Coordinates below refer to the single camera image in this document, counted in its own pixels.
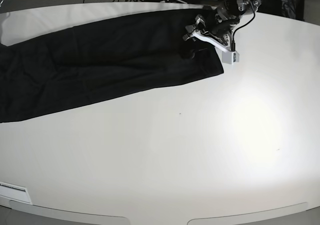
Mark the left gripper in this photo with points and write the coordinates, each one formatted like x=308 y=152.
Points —
x=213 y=30

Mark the black T-shirt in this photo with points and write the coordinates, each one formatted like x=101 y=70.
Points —
x=101 y=61

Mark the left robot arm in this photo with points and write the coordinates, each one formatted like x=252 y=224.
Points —
x=228 y=9

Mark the white label plate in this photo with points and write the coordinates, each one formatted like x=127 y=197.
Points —
x=15 y=193

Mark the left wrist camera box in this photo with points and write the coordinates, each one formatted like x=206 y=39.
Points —
x=230 y=57

